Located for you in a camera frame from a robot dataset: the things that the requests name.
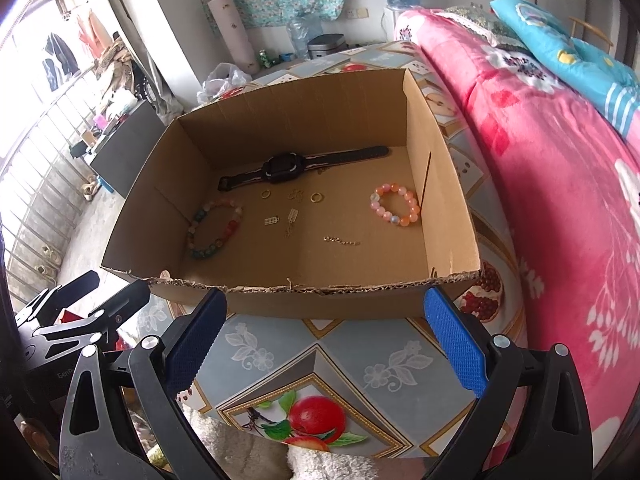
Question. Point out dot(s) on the pale rolled mat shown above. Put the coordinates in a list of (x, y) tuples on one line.
[(232, 35)]

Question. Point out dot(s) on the white plastic bag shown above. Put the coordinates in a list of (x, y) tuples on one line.
[(222, 82)]

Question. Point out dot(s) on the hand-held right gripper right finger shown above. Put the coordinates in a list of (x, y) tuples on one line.
[(455, 345)]

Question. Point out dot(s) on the green can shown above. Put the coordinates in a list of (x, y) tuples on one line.
[(264, 59)]

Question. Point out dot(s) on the pink bottle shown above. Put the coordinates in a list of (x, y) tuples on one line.
[(100, 121)]

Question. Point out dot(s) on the blue cartoon pillow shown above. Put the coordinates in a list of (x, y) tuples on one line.
[(575, 55)]

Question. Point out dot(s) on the brown cardboard box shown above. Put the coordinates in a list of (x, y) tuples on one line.
[(300, 110)]

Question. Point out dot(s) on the wooden chair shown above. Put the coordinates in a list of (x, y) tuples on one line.
[(592, 27)]

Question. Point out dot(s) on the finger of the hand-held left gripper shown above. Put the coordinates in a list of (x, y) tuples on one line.
[(65, 295), (110, 310)]

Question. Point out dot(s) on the clear empty water jug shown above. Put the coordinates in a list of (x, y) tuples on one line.
[(302, 35)]

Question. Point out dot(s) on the metal balcony railing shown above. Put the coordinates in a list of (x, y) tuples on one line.
[(40, 185)]

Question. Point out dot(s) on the pink hanging garment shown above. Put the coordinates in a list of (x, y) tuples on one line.
[(92, 32)]

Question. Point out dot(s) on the person's left hand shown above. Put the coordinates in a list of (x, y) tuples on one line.
[(35, 437)]

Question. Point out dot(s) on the pink floral quilt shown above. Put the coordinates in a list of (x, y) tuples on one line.
[(550, 185)]

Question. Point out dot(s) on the pale shoes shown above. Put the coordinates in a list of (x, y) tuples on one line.
[(90, 191)]

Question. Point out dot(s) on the black wheel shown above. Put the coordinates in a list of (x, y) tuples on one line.
[(141, 85)]

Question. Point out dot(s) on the grey curtain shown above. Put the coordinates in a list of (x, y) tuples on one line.
[(162, 77)]

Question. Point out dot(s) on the grey rice cooker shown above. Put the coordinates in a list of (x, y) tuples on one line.
[(326, 46)]

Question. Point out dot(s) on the black wrist watch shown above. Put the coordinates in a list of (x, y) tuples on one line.
[(282, 166)]

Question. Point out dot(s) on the dark hanging jacket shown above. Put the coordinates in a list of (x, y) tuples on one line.
[(60, 60)]

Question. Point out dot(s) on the white shoes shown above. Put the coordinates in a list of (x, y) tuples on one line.
[(49, 260)]

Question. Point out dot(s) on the white water dispenser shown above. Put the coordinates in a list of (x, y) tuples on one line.
[(390, 20)]

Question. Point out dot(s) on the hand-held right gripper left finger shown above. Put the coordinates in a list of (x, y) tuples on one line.
[(195, 340)]

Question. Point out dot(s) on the white wall socket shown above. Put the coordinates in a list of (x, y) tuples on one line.
[(358, 11)]

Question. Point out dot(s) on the pile of clothes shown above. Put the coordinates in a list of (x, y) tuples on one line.
[(120, 70)]

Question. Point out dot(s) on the dark grey cabinet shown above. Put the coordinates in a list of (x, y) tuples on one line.
[(130, 150)]

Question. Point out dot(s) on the gold hoop earrings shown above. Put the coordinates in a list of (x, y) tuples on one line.
[(295, 195)]

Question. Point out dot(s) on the sequin pillow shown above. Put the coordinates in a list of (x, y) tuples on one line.
[(480, 22)]

